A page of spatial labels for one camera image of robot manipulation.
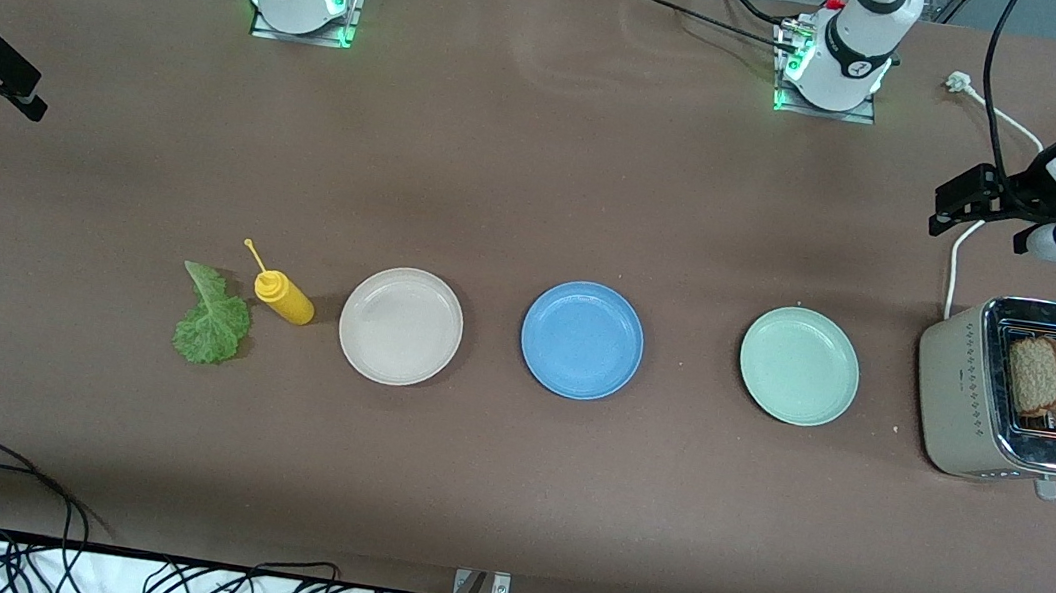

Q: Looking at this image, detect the green lettuce leaf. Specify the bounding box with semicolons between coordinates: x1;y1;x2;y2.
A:
170;259;258;371

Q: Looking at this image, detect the yellow mustard squeeze bottle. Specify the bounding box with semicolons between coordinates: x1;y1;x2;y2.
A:
234;238;323;328

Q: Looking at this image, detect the mint green round plate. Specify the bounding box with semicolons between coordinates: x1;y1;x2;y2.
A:
731;300;868;434

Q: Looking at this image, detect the blue round plate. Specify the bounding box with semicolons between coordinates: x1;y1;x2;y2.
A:
513;273;652;408

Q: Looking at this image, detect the beige round plate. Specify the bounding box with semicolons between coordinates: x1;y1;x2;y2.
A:
332;259;471;394

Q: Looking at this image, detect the beige chrome two-slot toaster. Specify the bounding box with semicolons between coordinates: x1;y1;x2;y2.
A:
901;285;1056;503

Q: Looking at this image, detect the white toaster power cord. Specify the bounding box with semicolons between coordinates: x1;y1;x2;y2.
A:
916;69;1054;330

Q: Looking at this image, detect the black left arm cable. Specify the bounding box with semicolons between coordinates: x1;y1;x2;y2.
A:
967;0;1034;190

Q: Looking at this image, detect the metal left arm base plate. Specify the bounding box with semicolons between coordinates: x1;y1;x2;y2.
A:
765;13;889;127

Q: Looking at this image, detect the black base supply cable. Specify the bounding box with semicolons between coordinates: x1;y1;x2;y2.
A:
611;0;807;59

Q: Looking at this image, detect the silver metal edge bracket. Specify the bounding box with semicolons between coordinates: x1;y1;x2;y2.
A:
451;567;513;593

